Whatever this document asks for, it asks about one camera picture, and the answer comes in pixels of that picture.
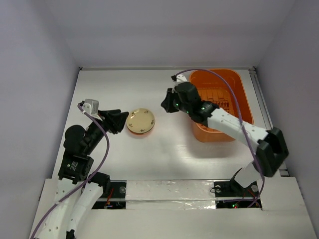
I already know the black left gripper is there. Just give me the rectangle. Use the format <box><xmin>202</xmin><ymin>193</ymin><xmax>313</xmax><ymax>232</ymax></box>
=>
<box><xmin>84</xmin><ymin>109</ymin><xmax>129</xmax><ymax>153</ymax></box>

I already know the orange plastic plate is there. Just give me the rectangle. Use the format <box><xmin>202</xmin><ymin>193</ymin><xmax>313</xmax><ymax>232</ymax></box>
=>
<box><xmin>129</xmin><ymin>131</ymin><xmax>151</xmax><ymax>137</ymax></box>

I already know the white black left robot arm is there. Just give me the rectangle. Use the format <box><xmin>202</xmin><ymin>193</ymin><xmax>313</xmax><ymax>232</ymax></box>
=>
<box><xmin>30</xmin><ymin>103</ymin><xmax>129</xmax><ymax>239</ymax></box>

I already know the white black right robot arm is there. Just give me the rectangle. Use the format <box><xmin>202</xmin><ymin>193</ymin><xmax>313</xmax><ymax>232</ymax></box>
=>
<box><xmin>161</xmin><ymin>82</ymin><xmax>289</xmax><ymax>196</ymax></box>

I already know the orange plastic dish rack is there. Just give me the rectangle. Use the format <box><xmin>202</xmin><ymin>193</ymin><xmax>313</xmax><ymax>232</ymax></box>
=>
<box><xmin>189</xmin><ymin>69</ymin><xmax>254</xmax><ymax>142</ymax></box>

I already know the silver tape covered board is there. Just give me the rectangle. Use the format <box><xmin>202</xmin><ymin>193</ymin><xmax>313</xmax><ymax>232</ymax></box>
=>
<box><xmin>125</xmin><ymin>180</ymin><xmax>216</xmax><ymax>210</ymax></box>

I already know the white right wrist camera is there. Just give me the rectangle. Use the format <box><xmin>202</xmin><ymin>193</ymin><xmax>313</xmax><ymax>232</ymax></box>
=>
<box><xmin>171</xmin><ymin>74</ymin><xmax>188</xmax><ymax>86</ymax></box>

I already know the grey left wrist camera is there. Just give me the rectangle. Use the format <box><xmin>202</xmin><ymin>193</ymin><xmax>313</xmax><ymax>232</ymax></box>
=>
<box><xmin>78</xmin><ymin>99</ymin><xmax>99</xmax><ymax>116</ymax></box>

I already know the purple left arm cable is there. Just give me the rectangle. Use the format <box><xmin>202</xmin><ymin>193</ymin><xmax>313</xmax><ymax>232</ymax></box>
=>
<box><xmin>29</xmin><ymin>102</ymin><xmax>111</xmax><ymax>239</ymax></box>

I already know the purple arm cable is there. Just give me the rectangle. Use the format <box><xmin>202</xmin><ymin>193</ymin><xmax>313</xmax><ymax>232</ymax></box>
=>
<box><xmin>171</xmin><ymin>69</ymin><xmax>266</xmax><ymax>209</ymax></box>
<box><xmin>29</xmin><ymin>102</ymin><xmax>111</xmax><ymax>239</ymax></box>

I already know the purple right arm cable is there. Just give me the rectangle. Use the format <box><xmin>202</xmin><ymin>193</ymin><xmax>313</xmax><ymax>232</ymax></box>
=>
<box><xmin>171</xmin><ymin>69</ymin><xmax>266</xmax><ymax>209</ymax></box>

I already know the aluminium rail right side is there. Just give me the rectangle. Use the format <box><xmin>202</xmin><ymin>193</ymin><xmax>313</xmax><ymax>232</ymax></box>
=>
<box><xmin>249</xmin><ymin>69</ymin><xmax>289</xmax><ymax>177</ymax></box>

